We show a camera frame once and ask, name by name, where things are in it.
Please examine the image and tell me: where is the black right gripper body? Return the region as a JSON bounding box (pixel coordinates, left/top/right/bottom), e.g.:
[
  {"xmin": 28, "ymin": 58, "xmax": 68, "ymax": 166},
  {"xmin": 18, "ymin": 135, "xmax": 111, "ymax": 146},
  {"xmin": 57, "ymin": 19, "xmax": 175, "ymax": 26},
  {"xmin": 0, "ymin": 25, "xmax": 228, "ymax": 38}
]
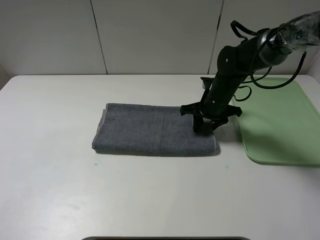
[{"xmin": 180, "ymin": 100, "xmax": 242, "ymax": 120}]

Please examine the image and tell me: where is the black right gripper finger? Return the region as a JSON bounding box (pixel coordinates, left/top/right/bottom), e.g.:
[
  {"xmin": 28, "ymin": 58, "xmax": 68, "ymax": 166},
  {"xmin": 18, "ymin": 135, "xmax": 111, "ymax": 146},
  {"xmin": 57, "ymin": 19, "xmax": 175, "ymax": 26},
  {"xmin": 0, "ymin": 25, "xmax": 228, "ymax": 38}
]
[
  {"xmin": 210, "ymin": 117, "xmax": 228, "ymax": 131},
  {"xmin": 192, "ymin": 115, "xmax": 207, "ymax": 133}
]

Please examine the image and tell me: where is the grey towel with orange pattern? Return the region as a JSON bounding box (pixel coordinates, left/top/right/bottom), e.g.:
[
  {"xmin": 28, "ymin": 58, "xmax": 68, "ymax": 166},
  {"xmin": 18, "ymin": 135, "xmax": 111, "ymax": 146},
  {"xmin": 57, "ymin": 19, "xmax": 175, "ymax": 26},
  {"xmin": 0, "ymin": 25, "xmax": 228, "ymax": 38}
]
[{"xmin": 91, "ymin": 103, "xmax": 220, "ymax": 157}]

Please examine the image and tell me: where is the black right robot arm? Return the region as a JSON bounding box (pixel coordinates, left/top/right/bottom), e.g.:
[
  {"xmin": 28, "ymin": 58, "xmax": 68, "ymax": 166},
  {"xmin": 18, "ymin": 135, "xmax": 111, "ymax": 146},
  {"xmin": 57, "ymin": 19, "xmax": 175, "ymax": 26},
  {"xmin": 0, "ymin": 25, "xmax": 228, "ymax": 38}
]
[{"xmin": 180, "ymin": 11, "xmax": 320, "ymax": 133}]

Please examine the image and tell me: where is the light green plastic tray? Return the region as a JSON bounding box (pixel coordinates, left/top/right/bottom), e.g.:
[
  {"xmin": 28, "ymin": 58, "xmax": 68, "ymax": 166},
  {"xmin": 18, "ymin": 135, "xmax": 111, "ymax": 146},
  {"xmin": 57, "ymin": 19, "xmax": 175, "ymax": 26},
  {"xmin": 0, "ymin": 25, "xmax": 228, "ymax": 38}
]
[{"xmin": 232, "ymin": 81, "xmax": 320, "ymax": 167}]

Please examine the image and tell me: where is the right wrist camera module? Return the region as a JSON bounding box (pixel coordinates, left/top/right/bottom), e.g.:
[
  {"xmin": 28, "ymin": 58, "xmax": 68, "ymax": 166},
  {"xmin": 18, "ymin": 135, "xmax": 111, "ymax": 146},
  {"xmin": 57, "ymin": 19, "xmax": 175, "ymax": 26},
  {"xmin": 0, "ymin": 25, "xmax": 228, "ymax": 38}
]
[{"xmin": 200, "ymin": 77, "xmax": 215, "ymax": 91}]

